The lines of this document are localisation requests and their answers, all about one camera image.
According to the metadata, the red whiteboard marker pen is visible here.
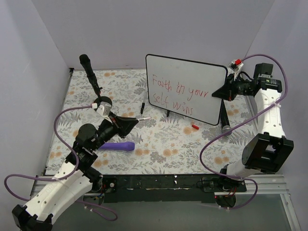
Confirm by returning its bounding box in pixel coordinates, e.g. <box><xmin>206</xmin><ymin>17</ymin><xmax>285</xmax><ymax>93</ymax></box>
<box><xmin>137</xmin><ymin>117</ymin><xmax>152</xmax><ymax>122</ymax></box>

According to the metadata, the white whiteboard black frame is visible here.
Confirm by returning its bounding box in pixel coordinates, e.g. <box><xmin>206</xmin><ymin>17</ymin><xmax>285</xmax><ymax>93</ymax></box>
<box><xmin>145</xmin><ymin>54</ymin><xmax>228</xmax><ymax>126</ymax></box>

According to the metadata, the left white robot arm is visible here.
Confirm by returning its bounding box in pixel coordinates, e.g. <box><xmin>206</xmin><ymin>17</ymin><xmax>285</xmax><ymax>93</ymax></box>
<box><xmin>12</xmin><ymin>113</ymin><xmax>139</xmax><ymax>231</ymax></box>

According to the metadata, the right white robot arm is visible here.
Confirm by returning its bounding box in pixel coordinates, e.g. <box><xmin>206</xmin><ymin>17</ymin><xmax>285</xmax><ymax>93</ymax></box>
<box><xmin>212</xmin><ymin>63</ymin><xmax>294</xmax><ymax>191</ymax></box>

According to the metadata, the purple foam microphone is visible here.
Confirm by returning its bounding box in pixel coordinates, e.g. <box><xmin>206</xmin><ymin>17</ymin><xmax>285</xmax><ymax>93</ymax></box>
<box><xmin>99</xmin><ymin>141</ymin><xmax>135</xmax><ymax>152</ymax></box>

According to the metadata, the black silver microphone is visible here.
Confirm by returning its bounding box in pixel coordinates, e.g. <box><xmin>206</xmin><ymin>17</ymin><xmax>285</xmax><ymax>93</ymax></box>
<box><xmin>220</xmin><ymin>101</ymin><xmax>232</xmax><ymax>136</ymax></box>

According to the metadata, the black round microphone stand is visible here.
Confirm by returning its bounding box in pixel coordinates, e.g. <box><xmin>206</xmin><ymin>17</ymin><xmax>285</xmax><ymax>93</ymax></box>
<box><xmin>94</xmin><ymin>96</ymin><xmax>112</xmax><ymax>106</ymax></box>

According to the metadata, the floral patterned table mat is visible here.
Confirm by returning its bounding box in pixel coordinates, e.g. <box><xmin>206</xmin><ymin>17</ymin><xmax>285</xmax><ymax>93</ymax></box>
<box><xmin>45</xmin><ymin>69</ymin><xmax>257</xmax><ymax>175</ymax></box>

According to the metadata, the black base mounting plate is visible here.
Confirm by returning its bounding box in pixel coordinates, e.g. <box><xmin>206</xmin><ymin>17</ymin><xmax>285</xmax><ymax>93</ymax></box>
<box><xmin>99</xmin><ymin>174</ymin><xmax>246</xmax><ymax>206</ymax></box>

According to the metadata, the black microphone on stand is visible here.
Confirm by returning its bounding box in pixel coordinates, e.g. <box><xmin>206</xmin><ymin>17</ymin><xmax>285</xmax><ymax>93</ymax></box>
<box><xmin>79</xmin><ymin>54</ymin><xmax>101</xmax><ymax>97</ymax></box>

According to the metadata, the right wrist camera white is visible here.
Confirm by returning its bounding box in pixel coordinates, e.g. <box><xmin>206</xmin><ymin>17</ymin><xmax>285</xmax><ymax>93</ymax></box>
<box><xmin>228</xmin><ymin>59</ymin><xmax>244</xmax><ymax>79</ymax></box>

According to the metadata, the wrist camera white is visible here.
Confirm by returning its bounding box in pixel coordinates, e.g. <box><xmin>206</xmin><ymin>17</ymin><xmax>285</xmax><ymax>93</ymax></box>
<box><xmin>91</xmin><ymin>102</ymin><xmax>112</xmax><ymax>122</ymax></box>
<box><xmin>228</xmin><ymin>59</ymin><xmax>244</xmax><ymax>79</ymax></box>

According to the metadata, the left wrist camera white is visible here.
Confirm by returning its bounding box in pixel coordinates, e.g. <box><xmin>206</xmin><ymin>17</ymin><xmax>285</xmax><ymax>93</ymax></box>
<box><xmin>91</xmin><ymin>102</ymin><xmax>112</xmax><ymax>122</ymax></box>

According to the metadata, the wire whiteboard easel stand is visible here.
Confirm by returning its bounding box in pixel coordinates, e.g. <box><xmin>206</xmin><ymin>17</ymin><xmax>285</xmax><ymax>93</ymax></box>
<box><xmin>140</xmin><ymin>102</ymin><xmax>171</xmax><ymax>119</ymax></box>

